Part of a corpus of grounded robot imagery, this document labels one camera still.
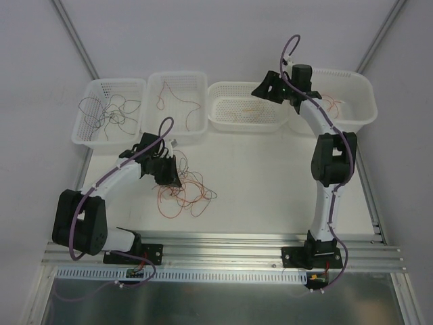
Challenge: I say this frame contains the thin orange wire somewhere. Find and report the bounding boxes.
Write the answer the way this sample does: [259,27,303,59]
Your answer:
[319,93,342,119]

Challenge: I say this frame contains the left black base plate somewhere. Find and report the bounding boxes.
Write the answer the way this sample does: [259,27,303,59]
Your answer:
[103,243,164,265]

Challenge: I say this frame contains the long thin black wire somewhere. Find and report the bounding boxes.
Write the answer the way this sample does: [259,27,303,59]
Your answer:
[78,97,112,140]

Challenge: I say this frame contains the far-left white perforated basket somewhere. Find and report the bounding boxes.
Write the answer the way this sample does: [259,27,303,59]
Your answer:
[71,78,146,152]

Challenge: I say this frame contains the thin red wire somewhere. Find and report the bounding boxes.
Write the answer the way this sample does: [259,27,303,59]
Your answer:
[156,80,201,131]

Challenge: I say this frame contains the white slotted cable duct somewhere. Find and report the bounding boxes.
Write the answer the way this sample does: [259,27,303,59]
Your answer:
[55,267,307,285]

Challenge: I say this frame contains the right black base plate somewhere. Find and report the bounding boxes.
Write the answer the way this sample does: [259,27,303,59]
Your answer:
[281,246,343,270]

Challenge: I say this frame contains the orange red wire bundle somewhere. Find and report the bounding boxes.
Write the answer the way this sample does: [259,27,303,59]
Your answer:
[152,148,218,220]

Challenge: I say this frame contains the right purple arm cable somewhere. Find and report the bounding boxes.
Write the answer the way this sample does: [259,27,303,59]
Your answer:
[279,34,356,295]

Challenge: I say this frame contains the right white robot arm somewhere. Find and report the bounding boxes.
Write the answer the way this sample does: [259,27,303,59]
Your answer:
[252,64,357,267]

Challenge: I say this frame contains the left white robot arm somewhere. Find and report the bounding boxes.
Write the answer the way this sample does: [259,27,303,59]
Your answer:
[51,133,181,263]

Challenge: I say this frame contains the far-right white plastic tub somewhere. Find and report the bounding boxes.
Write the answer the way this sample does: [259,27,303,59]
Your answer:
[288,68,379,139]

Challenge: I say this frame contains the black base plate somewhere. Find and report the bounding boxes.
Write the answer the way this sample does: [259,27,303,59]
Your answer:
[281,246,343,270]
[103,243,164,265]

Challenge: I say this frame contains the aluminium mounting rail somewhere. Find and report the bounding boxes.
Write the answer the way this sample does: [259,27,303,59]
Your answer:
[42,233,407,272]

